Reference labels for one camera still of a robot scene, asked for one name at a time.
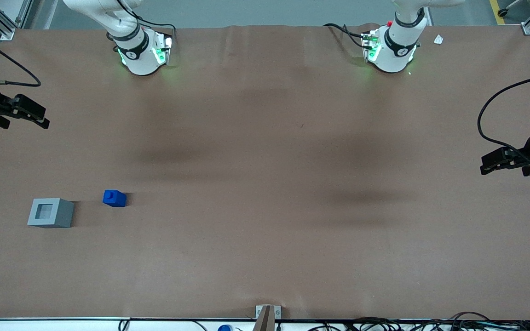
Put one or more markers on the blue plastic part with knob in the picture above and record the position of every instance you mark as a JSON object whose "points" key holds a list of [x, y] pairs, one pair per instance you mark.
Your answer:
{"points": [[114, 198]]}

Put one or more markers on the small white paper scrap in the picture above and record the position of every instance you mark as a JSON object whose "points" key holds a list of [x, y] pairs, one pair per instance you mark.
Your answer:
{"points": [[438, 40]]}

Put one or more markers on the blue cap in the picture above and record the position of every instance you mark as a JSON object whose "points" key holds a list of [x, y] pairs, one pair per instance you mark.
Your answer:
{"points": [[224, 328]]}

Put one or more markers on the gray square base block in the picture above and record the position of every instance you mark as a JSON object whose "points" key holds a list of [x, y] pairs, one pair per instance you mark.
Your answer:
{"points": [[60, 216]]}

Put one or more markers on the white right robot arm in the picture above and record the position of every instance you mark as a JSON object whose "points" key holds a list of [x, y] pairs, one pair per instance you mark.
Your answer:
{"points": [[143, 57]]}

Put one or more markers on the brown table cover sheet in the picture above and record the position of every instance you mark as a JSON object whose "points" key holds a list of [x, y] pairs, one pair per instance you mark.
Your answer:
{"points": [[265, 207]]}

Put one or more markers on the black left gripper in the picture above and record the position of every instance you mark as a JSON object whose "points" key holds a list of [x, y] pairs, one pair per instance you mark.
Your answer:
{"points": [[528, 149]]}

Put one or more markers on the black caster stand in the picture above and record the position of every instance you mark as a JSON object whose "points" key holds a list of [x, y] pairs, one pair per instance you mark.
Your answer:
{"points": [[503, 12]]}

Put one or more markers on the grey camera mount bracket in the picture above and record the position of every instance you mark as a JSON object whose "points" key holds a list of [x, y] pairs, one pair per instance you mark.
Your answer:
{"points": [[265, 322]]}

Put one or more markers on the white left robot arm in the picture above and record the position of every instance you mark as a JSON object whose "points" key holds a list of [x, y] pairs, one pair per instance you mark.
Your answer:
{"points": [[396, 53]]}

